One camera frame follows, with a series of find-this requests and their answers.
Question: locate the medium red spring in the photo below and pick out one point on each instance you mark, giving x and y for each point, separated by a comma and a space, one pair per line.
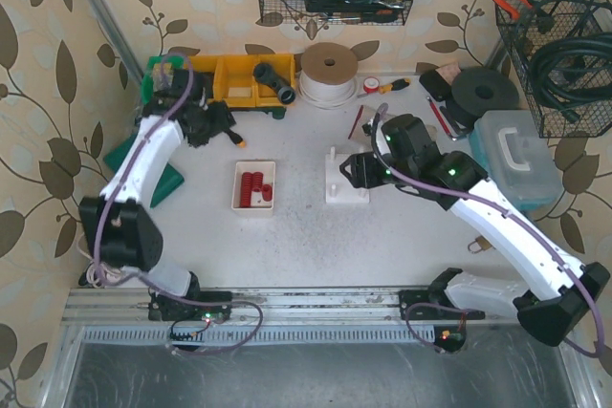
257, 181

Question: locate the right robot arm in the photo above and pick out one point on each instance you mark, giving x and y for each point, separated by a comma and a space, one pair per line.
555, 299

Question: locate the red handled hex key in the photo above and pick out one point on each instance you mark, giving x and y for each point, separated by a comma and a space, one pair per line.
450, 126

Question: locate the long red spring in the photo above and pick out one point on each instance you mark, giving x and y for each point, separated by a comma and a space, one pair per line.
245, 190

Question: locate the red tape roll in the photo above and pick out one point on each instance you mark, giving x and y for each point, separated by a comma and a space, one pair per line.
371, 85

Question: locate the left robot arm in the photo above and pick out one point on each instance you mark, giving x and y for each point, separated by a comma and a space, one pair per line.
123, 240

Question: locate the brass padlock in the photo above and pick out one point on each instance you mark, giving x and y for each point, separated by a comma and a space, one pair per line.
479, 244

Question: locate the green plastic bin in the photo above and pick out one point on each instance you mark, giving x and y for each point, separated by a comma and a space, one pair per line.
155, 78

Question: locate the black pipe fitting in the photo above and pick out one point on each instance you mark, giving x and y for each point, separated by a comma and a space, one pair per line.
265, 74

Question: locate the yellow plastic bin trio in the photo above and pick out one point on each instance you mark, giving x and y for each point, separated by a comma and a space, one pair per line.
233, 79

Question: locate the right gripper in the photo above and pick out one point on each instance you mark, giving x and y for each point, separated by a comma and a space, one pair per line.
362, 169

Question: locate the black filament spool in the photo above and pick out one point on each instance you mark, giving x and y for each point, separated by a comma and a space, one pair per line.
477, 90

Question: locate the white peg board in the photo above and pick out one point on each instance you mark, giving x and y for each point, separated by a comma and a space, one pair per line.
338, 190

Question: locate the clear teal storage box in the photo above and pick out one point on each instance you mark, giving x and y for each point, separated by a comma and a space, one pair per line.
508, 146

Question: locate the beige work glove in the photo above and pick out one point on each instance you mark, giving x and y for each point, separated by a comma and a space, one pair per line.
364, 117

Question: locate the short red spring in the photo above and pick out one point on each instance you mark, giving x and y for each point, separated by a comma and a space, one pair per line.
267, 192

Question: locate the cream plastic tray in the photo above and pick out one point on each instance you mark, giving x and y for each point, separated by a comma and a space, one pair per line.
258, 207

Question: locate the black pouch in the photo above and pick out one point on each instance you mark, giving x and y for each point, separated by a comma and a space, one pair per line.
435, 85

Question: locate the yellow black screwdriver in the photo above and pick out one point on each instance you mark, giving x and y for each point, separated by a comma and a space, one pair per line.
396, 85

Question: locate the right wire basket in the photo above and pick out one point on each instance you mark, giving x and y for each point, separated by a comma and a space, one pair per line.
562, 57

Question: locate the white cable spool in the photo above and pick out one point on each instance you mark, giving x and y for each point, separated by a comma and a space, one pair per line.
328, 76

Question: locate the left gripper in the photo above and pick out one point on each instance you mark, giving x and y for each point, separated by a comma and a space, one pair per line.
216, 119

